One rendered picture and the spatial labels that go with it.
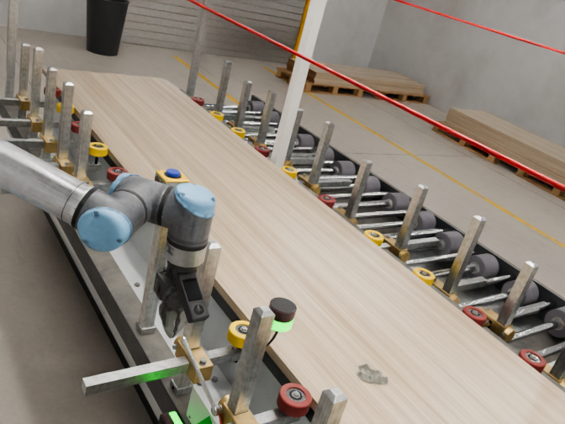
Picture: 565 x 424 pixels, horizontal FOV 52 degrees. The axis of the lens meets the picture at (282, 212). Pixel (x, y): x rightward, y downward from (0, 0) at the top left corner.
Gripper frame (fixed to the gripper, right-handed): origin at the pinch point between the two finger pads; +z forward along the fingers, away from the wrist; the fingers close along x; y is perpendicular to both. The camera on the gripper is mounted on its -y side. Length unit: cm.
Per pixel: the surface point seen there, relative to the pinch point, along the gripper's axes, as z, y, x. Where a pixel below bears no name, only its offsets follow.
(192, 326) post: 3.0, 4.9, -8.1
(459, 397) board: 6, -38, -66
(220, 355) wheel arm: 11.4, 1.4, -16.1
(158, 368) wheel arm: 11.4, 1.9, 1.1
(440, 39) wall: -12, 576, -742
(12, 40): -9, 236, -10
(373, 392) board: 6, -28, -43
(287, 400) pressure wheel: 5.2, -23.2, -19.6
